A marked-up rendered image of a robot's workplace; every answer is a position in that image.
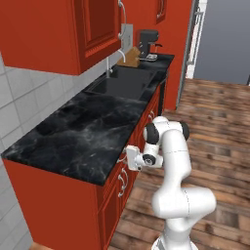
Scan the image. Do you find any grey fridge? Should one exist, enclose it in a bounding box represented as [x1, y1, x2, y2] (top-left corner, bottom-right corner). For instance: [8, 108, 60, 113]
[185, 0, 250, 87]

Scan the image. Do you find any red tall cupboard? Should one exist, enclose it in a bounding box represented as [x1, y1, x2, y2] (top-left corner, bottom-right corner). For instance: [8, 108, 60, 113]
[122, 0, 193, 112]

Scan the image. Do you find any silver tap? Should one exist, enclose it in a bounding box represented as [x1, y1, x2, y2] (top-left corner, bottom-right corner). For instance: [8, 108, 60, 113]
[104, 48, 127, 79]

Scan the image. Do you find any wooden knife block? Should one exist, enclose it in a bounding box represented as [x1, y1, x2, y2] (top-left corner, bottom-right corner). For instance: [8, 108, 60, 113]
[116, 46, 142, 68]

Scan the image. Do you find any silver base cupboard handle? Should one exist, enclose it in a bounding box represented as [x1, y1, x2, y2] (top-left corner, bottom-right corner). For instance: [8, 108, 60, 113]
[121, 167, 130, 190]
[117, 173, 126, 198]

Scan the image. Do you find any red base cupboard run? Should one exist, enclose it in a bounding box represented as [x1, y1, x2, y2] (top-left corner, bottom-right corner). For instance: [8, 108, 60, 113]
[2, 85, 169, 250]

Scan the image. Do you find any black coffee machine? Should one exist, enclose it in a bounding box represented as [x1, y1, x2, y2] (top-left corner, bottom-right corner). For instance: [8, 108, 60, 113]
[136, 28, 163, 63]

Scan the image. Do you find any red wall cupboard door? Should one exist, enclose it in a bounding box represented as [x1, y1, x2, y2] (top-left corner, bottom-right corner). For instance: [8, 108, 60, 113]
[72, 0, 123, 74]

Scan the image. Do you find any red base cupboard door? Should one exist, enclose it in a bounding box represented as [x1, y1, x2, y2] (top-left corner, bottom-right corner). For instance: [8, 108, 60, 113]
[97, 184, 124, 250]

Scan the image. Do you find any red drawer front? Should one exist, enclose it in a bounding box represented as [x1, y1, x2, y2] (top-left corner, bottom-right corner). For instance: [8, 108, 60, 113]
[97, 140, 137, 204]

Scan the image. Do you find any silver drawer handle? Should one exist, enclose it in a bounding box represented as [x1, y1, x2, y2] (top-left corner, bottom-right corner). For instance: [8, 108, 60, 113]
[147, 109, 157, 124]
[116, 151, 129, 164]

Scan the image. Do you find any grey wall plate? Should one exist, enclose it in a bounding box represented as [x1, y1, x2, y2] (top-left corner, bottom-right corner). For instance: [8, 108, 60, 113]
[120, 22, 134, 50]

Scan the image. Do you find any silver curved cupboard handle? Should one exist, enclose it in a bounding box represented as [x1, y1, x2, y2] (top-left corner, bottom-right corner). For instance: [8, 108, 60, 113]
[157, 0, 165, 20]
[117, 0, 128, 40]

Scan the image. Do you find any red wall cupboard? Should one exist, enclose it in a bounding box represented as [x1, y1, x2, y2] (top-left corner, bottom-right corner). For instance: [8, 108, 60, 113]
[0, 0, 123, 76]

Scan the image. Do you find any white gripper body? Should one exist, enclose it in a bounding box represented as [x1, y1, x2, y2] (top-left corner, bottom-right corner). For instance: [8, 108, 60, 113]
[125, 145, 144, 173]

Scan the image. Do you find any narrow red cupboard door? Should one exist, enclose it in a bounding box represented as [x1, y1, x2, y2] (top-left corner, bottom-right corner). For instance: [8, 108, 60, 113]
[154, 0, 169, 24]

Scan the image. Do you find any black sink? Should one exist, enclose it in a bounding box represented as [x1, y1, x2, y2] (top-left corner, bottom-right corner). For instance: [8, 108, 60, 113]
[84, 65, 158, 102]

